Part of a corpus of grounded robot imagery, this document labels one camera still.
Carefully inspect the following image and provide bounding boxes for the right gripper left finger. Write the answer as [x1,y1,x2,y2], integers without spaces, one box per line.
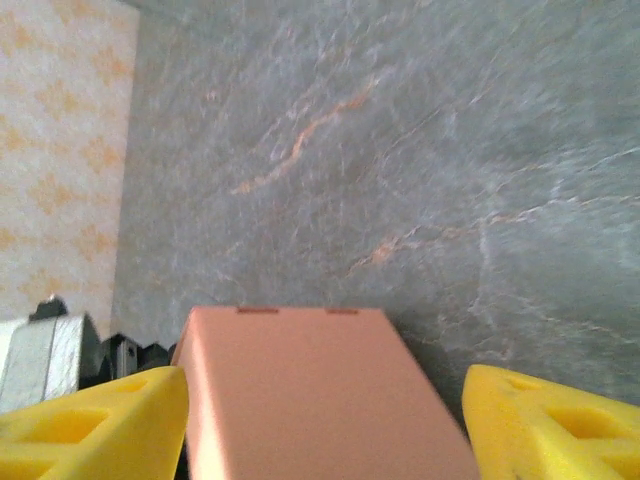
[0,364,189,480]

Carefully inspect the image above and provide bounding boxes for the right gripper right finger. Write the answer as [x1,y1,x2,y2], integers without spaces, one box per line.
[461,363,640,480]

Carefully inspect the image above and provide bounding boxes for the aluminium mounting rails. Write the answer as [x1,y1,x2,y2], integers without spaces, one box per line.
[0,314,84,416]

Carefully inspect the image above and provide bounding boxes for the salmon orange paper box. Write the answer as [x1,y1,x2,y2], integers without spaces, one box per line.
[169,305,482,480]

